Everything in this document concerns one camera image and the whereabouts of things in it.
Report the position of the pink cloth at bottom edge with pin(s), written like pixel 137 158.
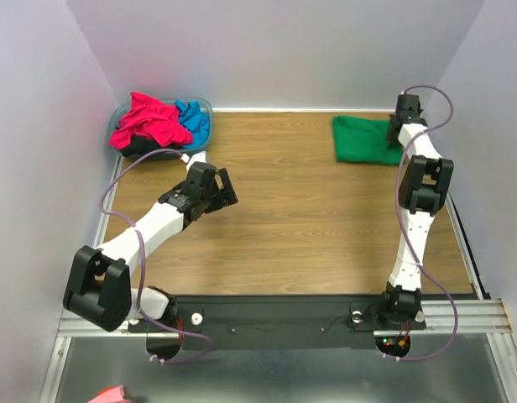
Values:
pixel 115 394

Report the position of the translucent blue plastic bin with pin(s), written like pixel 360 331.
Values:
pixel 205 105

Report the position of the green t shirt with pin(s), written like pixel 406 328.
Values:
pixel 363 141

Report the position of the black t shirt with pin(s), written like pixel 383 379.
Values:
pixel 139 146

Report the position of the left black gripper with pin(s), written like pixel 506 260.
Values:
pixel 227 194

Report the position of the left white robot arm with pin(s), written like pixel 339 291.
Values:
pixel 99 286

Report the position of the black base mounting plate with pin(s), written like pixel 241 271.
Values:
pixel 232 323

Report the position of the pink t shirt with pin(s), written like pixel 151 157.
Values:
pixel 151 119

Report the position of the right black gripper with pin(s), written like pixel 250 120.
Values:
pixel 394 131

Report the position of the blue t shirt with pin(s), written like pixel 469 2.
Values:
pixel 193 118

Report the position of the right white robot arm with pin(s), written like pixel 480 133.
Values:
pixel 421 192

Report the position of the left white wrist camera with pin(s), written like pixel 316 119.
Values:
pixel 190 159

